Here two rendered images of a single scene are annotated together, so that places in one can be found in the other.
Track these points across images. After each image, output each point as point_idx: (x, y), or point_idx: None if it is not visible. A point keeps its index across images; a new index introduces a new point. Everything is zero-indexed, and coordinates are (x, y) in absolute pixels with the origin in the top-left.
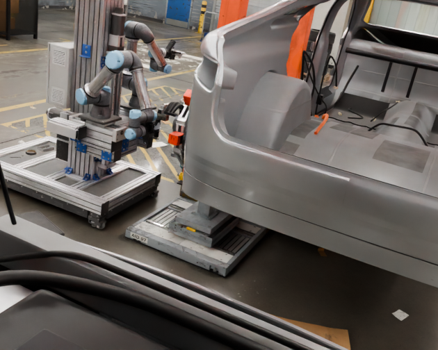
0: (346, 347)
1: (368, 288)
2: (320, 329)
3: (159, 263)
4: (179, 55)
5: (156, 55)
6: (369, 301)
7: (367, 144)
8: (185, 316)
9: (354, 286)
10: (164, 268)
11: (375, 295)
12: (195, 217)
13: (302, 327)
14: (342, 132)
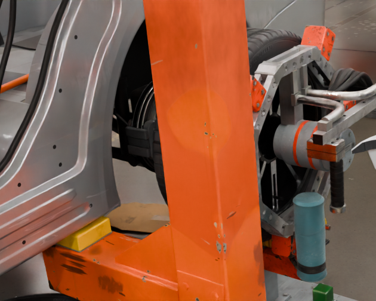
0: (118, 209)
1: None
2: (133, 226)
3: (345, 292)
4: None
5: None
6: (21, 267)
7: (9, 57)
8: None
9: (19, 288)
10: (335, 285)
11: None
12: (282, 289)
13: (154, 227)
14: (18, 68)
